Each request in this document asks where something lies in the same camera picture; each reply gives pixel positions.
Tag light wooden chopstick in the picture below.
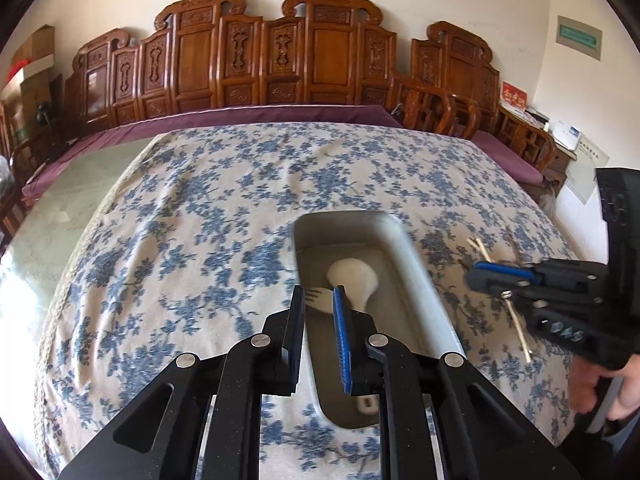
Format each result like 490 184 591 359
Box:
466 237 491 262
472 237 532 364

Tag white plastic fork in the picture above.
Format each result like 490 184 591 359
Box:
305 287 333 315

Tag white ceramic soup spoon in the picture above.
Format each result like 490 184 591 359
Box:
325 257 380 416

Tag grey metal rectangular tray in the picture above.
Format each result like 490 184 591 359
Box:
292 210 462 429

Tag person's right hand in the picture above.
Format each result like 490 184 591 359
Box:
568 354 640 420

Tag wooden side table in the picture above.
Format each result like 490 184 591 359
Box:
495 105 575 195

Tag purple armchair cushion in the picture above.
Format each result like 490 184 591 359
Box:
471 130 544 186

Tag white router box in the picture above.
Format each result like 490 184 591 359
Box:
551 120 582 152

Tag blue floral tablecloth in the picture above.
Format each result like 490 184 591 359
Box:
35 122 574 479

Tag red gift box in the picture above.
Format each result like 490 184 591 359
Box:
500 80 527 112

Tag carved wooden armchair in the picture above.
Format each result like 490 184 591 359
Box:
410 21 542 151

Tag carved wooden long sofa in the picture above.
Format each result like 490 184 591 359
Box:
22 0 459 196

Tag stacked cardboard boxes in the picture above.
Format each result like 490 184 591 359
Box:
1 25 55 157

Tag white electrical wall panel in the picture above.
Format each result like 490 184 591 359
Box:
565 134 610 204

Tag grey wall panel box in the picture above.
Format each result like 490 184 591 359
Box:
555 15 602 61

